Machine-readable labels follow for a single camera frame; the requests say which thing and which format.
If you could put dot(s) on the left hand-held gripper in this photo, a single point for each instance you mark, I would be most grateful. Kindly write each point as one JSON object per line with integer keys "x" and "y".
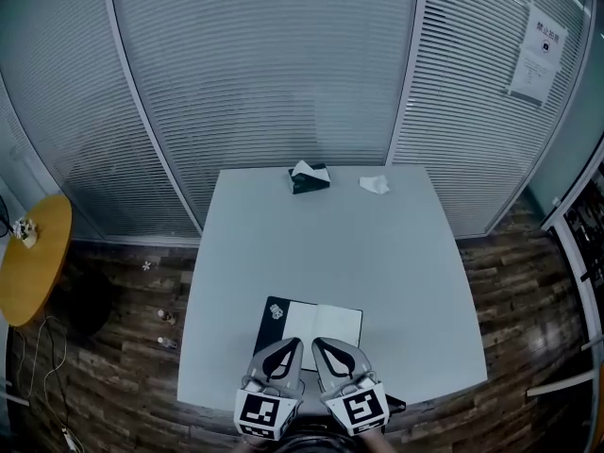
{"x": 264, "y": 413}

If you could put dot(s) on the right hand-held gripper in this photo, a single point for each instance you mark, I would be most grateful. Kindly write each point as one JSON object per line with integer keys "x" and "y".
{"x": 361, "y": 406}

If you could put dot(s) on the black notebook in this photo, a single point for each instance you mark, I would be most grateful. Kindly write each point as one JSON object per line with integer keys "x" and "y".
{"x": 330, "y": 323}

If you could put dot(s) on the person's right forearm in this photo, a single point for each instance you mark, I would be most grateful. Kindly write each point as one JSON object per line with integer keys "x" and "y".
{"x": 374, "y": 444}

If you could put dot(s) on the person's dark clothing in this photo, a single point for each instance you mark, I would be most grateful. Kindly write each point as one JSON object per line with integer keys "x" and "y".
{"x": 311, "y": 439}

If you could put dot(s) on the clear plastic bottle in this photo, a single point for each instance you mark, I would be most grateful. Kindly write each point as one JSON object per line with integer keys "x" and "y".
{"x": 167, "y": 343}

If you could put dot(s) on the brown small bottle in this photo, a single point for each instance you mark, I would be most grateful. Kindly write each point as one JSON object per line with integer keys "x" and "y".
{"x": 166, "y": 317}

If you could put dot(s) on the crumpled white tissue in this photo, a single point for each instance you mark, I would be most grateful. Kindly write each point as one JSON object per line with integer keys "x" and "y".
{"x": 374, "y": 184}

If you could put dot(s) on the dark green tissue box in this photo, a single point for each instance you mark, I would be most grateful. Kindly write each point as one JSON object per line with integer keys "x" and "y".
{"x": 311, "y": 182}

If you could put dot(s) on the white power strip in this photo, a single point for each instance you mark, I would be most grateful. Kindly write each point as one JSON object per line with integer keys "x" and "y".
{"x": 71, "y": 438}

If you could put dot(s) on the round wooden table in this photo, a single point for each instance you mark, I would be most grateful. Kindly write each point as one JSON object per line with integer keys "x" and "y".
{"x": 33, "y": 272}

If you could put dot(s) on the white furniture leg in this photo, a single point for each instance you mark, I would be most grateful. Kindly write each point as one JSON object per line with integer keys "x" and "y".
{"x": 14, "y": 396}

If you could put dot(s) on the black display shelf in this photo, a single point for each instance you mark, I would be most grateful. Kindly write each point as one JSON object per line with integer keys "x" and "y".
{"x": 587, "y": 253}

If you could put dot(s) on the small potted white flowers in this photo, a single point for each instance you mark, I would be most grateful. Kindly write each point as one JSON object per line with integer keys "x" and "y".
{"x": 26, "y": 234}

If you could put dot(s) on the white paper notice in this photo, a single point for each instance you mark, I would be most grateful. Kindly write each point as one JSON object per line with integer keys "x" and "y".
{"x": 538, "y": 59}

